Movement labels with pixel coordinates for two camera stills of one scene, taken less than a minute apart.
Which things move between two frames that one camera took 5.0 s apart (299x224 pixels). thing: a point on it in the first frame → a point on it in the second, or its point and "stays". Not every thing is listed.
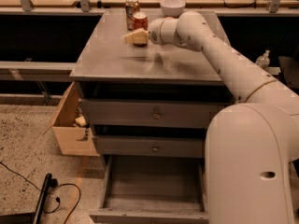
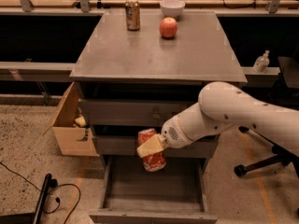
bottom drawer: x=153 y=189 stays
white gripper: x=154 y=32 → x=171 y=134
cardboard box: x=71 y=133 stays
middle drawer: x=151 y=146 stays
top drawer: x=148 y=113 stays
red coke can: x=139 y=21 → x=154 y=161
